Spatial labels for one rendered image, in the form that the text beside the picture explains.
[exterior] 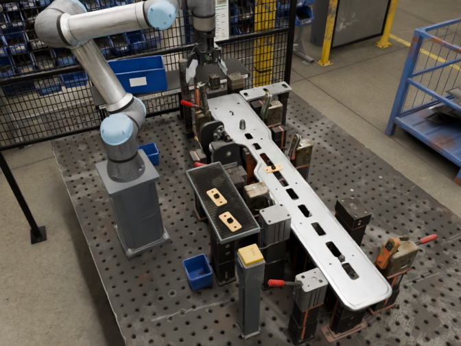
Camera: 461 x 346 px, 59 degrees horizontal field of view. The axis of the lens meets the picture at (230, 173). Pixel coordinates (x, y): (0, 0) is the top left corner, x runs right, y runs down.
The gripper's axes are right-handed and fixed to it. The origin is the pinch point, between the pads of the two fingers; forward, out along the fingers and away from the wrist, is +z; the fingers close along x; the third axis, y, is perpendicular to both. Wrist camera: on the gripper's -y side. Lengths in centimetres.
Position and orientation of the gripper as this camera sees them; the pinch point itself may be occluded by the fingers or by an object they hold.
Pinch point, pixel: (206, 78)
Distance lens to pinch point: 156.3
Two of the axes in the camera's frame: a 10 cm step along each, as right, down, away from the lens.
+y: 3.8, 6.1, -7.0
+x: 9.3, -2.6, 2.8
